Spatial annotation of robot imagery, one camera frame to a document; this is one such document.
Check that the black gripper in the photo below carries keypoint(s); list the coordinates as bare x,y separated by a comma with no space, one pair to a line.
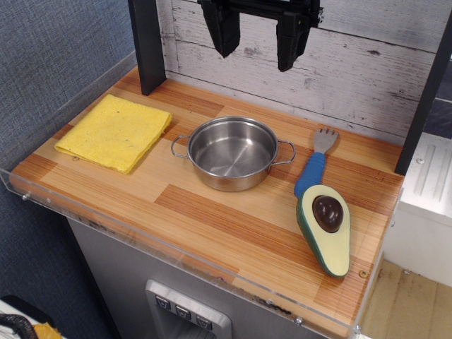
292,29

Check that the toy avocado half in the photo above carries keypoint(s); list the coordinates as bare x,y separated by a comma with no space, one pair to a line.
323,217

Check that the yellow folded cloth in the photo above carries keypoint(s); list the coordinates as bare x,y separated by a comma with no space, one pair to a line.
115,134

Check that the small steel pot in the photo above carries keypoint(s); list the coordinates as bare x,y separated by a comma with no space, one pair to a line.
233,153

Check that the white side cabinet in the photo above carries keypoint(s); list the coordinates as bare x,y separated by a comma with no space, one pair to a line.
419,235

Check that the grey toy fridge cabinet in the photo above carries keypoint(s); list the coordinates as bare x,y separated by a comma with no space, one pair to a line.
122,262

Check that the silver dispenser button panel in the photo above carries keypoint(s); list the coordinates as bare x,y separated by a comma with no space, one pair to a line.
179,316

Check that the black left frame post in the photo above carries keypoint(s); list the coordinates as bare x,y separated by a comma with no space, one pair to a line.
148,44

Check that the black frame post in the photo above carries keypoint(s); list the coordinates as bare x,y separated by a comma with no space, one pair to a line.
428,95
148,44

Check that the blue handled metal fork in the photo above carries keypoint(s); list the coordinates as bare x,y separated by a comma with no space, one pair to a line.
324,140

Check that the black right frame post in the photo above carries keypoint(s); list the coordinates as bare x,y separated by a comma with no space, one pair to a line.
428,95

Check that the clear acrylic guard rail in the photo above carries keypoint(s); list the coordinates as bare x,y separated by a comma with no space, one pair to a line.
242,254

